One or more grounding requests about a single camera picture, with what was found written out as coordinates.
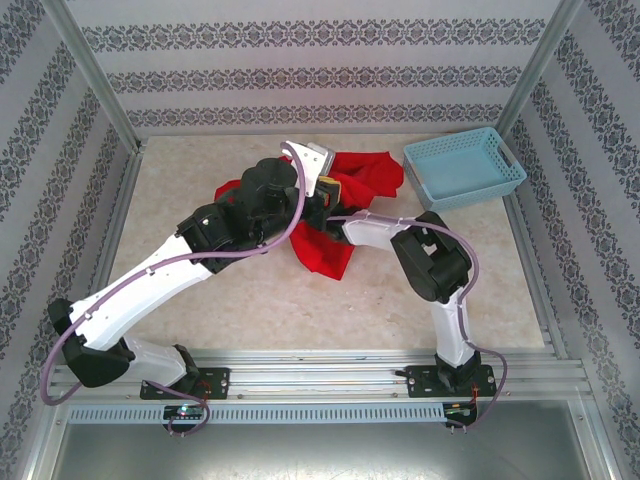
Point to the red t-shirt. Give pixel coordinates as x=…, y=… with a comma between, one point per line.
x=372, y=175

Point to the light blue plastic basket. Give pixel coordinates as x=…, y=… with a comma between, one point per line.
x=460, y=170

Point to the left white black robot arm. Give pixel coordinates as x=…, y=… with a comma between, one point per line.
x=150, y=280

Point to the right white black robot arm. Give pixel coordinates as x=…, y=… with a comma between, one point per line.
x=435, y=260

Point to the grey sheet metal panel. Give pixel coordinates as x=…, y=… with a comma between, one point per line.
x=320, y=452

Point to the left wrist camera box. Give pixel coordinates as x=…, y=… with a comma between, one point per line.
x=315, y=162

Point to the aluminium mounting rail frame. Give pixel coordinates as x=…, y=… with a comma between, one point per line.
x=320, y=372

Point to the aluminium table side rail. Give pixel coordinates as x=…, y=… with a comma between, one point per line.
x=537, y=280
x=107, y=250

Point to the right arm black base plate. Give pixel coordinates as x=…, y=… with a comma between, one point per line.
x=420, y=382

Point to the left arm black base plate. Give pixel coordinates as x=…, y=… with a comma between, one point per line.
x=217, y=382

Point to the aluminium corner post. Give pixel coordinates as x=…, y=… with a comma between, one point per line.
x=537, y=70
x=90, y=70

